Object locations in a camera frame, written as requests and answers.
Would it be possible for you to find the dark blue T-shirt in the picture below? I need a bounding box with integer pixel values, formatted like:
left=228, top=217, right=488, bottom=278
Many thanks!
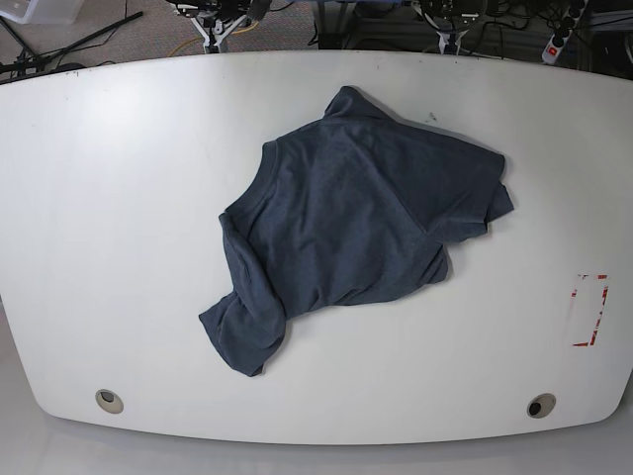
left=200, top=86, right=513, bottom=377

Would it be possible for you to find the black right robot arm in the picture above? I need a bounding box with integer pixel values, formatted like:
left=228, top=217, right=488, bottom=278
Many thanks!
left=168, top=0, right=272, bottom=53

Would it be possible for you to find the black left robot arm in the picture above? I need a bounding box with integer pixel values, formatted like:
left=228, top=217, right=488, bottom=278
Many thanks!
left=419, top=0, right=489, bottom=55

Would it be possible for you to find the black box under table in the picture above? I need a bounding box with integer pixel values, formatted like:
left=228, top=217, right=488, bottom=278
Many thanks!
left=317, top=33, right=355, bottom=50

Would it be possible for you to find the red tape rectangle marking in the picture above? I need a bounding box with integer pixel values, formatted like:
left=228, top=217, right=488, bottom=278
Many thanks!
left=566, top=274, right=609, bottom=348

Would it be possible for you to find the white power strip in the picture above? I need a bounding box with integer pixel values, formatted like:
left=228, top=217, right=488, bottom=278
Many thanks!
left=541, top=0, right=588, bottom=65

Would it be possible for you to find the black tripod stand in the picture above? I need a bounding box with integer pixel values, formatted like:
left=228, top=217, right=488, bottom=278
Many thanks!
left=1, top=11, right=143, bottom=84

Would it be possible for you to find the clear plastic storage box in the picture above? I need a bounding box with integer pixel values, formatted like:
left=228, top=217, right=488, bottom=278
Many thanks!
left=0, top=0, right=84, bottom=25

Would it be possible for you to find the yellow cable on floor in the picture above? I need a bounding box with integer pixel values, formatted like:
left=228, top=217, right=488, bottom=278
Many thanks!
left=170, top=17, right=256, bottom=58

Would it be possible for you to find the left table cable grommet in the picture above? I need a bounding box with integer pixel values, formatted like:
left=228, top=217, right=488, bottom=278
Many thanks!
left=95, top=389, right=124, bottom=415

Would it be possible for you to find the table cable grommet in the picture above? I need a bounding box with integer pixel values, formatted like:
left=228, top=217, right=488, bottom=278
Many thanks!
left=95, top=389, right=124, bottom=415
left=526, top=393, right=557, bottom=419

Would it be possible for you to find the right table cable grommet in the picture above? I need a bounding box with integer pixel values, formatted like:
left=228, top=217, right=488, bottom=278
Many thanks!
left=526, top=393, right=557, bottom=419

